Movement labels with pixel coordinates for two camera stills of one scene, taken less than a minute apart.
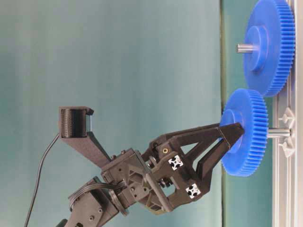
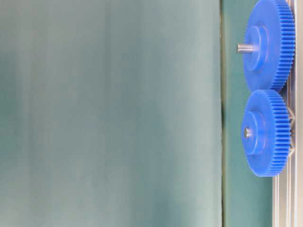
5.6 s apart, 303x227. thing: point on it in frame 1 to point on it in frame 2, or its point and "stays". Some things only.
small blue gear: x=247 y=155 to x=266 y=133
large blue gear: x=270 y=25 stays
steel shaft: x=279 y=132 to x=247 y=133
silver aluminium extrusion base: x=286 y=112 stays
